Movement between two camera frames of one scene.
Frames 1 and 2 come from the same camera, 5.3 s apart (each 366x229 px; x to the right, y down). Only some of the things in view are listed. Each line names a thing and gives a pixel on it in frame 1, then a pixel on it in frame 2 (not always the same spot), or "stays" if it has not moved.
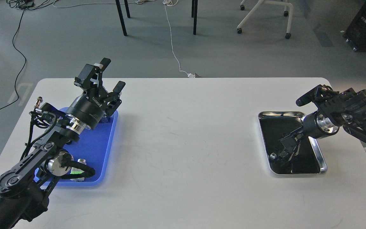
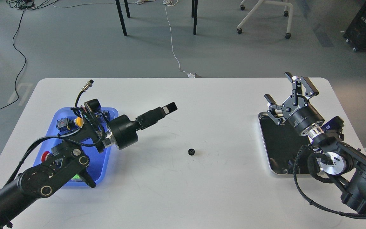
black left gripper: x=89 y=107 → x=123 y=130
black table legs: x=126 y=2 stays
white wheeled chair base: x=258 y=4 stays
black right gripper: x=315 y=126 → x=300 y=114
